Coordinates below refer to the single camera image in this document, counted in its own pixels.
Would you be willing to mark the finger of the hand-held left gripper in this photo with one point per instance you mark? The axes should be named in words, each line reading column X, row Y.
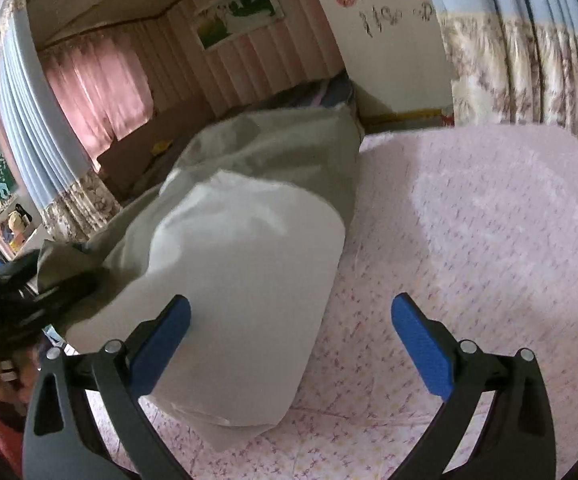
column 69, row 292

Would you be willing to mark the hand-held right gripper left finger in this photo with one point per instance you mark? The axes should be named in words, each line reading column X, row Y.
column 166, row 340

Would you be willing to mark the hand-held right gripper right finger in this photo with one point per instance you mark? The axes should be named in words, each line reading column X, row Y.
column 419, row 345

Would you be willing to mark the olive jacket with white lining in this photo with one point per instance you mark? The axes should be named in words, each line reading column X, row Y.
column 249, row 260

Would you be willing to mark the person's left hand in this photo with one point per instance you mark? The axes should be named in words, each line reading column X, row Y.
column 21, row 380

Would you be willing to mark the white shelf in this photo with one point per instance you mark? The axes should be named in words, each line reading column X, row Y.
column 24, row 240

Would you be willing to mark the yellow plush toy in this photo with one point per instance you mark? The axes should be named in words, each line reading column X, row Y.
column 16, row 222

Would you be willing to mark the pink floral bed sheet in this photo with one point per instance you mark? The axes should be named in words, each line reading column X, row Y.
column 469, row 235

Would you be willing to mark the brown bed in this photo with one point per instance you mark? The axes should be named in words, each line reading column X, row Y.
column 134, row 160

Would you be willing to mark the blue curtain with floral hem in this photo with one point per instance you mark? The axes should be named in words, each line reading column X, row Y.
column 519, row 60
column 34, row 125

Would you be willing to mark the small yellow object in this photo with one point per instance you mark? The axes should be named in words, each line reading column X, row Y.
column 161, row 147

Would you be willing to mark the pink window curtain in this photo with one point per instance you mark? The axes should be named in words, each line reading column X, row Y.
column 99, row 90

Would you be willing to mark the white wardrobe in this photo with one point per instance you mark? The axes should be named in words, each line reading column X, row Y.
column 394, row 70

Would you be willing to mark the grey wardrobe decal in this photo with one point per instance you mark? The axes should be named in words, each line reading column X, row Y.
column 423, row 12
column 381, row 20

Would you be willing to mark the landscape wall poster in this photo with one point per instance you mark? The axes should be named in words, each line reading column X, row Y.
column 239, row 12

